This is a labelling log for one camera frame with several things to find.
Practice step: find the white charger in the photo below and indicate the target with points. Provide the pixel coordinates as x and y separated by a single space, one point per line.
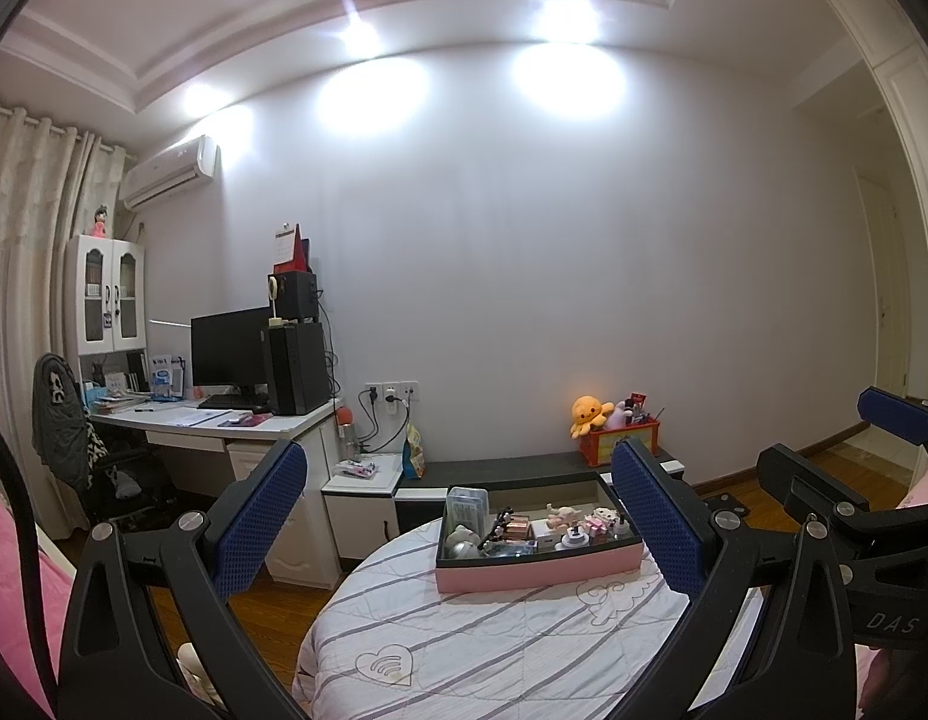
576 538

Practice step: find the white air conditioner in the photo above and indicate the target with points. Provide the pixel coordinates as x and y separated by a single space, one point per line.
168 172

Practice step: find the pink packet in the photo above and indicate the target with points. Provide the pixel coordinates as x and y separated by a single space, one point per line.
357 469

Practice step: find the grey printed jacket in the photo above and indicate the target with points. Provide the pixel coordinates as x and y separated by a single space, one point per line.
59 420

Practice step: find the white wall socket panel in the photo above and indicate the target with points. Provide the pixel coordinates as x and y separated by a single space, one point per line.
390 391

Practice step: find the black office chair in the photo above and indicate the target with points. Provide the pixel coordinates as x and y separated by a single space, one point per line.
126 472

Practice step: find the white papers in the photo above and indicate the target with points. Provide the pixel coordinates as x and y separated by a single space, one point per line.
183 418

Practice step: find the white glass-door cabinet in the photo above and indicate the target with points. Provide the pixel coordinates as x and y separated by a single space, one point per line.
107 292

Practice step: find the orange-capped bottle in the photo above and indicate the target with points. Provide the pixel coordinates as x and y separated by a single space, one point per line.
347 431

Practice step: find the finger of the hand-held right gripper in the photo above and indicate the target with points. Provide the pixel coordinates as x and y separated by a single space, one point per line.
798 480
892 412

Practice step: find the white wardrobe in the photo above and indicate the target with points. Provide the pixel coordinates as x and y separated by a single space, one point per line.
914 127

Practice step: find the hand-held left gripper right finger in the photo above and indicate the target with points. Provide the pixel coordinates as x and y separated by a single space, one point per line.
659 517

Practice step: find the ceiling spotlight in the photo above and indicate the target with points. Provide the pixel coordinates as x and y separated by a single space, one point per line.
359 34
565 15

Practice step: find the pink blanket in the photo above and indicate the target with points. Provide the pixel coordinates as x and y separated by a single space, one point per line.
21 600

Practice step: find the silver egg-shaped toy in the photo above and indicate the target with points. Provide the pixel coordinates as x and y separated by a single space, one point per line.
460 541

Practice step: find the blue and white box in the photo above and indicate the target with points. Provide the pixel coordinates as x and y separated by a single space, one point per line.
168 376

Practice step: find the black keyboard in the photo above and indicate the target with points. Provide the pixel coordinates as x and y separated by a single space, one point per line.
224 401

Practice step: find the pink storage box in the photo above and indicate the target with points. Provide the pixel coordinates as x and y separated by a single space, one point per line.
539 574

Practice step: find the white desk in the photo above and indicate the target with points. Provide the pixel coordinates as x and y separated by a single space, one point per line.
314 510

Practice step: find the black speaker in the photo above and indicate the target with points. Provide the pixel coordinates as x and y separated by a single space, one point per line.
297 296

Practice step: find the white animal figurine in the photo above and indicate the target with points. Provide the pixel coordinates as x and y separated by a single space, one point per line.
563 515

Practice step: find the rose gold cosmetic jar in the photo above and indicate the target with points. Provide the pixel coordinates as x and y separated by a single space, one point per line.
519 527

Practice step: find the white nightstand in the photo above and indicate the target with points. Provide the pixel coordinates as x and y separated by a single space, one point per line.
359 517

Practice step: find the black-topped low bench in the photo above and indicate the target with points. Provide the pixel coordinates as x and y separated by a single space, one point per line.
509 465

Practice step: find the black computer monitor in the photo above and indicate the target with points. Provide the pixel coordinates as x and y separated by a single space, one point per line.
228 345

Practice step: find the pink mouse pad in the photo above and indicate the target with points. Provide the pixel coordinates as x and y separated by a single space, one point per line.
246 418

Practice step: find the beige curtain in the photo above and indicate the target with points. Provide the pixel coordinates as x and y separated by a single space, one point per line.
21 240

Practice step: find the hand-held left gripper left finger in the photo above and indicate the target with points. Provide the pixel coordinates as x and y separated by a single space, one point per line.
261 517

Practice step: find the teal translucent hair clip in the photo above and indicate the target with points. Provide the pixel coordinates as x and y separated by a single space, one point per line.
509 551

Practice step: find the pink block figure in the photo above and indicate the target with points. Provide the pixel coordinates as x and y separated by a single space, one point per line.
599 523

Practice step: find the small white desk fan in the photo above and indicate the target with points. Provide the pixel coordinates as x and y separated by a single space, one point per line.
273 300

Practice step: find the pink plush toy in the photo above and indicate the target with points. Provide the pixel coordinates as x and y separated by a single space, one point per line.
618 416

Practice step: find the pink printed pillow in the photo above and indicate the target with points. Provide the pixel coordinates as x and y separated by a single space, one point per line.
925 495

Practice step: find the black floral hair clip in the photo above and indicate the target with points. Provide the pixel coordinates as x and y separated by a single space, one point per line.
496 523

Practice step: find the pink doll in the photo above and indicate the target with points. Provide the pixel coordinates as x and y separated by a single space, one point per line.
101 223

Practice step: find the orange octopus plush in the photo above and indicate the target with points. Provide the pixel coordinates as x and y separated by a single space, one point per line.
588 412

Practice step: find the clear blue plastic box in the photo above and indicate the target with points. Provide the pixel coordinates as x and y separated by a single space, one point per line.
468 508

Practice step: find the black computer tower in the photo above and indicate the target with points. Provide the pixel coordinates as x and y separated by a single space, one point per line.
299 367

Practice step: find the white door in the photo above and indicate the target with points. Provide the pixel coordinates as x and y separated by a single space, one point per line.
884 292

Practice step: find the yellow snack bag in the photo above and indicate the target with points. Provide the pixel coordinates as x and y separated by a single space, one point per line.
414 454

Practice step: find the beige slipper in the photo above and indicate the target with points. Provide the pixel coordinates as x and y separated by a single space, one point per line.
198 675

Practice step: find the red toy box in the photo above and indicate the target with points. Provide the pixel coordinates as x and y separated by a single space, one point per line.
621 446

